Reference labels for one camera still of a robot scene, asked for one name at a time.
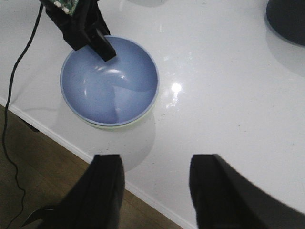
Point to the other arm black gripper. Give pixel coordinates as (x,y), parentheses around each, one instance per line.
(81,24)

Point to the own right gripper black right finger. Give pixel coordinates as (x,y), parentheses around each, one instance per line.
(224,199)

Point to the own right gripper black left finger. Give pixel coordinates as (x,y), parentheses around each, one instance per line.
(93,203)

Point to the blue bowl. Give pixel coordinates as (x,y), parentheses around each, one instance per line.
(111,92)

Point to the dark blue saucepan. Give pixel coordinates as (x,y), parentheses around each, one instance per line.
(287,18)

